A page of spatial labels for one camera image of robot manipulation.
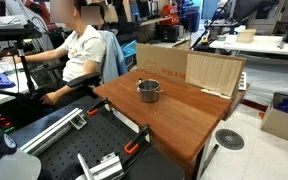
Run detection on white table background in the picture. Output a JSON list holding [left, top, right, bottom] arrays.
[[210, 35, 288, 55]]

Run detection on short aluminium rail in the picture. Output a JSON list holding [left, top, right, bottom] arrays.
[[75, 152, 124, 180]]

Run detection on cardboard box on floor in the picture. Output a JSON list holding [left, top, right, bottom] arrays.
[[261, 92, 288, 141]]

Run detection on black clamp orange handle rear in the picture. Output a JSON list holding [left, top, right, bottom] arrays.
[[86, 98, 109, 116]]

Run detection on long aluminium rail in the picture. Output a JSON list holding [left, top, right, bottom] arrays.
[[20, 108, 87, 156]]

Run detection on round floor drain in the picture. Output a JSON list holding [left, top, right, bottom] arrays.
[[215, 129, 244, 150]]

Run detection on steel pot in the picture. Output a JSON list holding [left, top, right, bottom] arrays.
[[137, 79, 162, 103]]

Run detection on small wooden box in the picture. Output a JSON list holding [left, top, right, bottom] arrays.
[[237, 29, 256, 43]]

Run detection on blue cloth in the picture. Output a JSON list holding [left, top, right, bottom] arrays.
[[0, 73, 15, 89]]

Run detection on black clamp orange handle front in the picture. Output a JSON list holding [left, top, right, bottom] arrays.
[[122, 124, 151, 169]]

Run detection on black camera on tripod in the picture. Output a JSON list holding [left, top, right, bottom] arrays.
[[0, 21, 42, 95]]

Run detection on brown cardboard box wall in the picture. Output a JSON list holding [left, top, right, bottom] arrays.
[[136, 43, 188, 82]]

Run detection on grey blue jacket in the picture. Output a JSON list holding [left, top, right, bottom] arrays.
[[99, 30, 128, 83]]

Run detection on black perforated breadboard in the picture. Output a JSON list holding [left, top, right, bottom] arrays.
[[39, 112, 147, 180]]

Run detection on light cardboard panel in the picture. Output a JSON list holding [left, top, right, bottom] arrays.
[[185, 54, 246, 99]]

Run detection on seated person white shirt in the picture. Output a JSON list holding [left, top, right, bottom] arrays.
[[26, 0, 106, 105]]

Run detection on black clamp orange handle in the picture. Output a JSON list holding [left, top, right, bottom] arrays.
[[122, 124, 151, 169], [86, 98, 109, 116]]

